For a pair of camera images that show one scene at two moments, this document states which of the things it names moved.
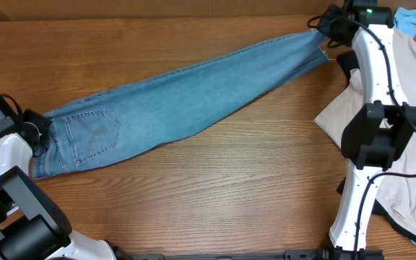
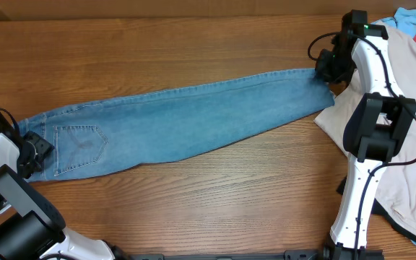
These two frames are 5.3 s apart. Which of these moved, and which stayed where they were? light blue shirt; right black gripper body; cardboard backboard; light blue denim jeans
Moved: light blue denim jeans; right black gripper body
Stayed: cardboard backboard; light blue shirt
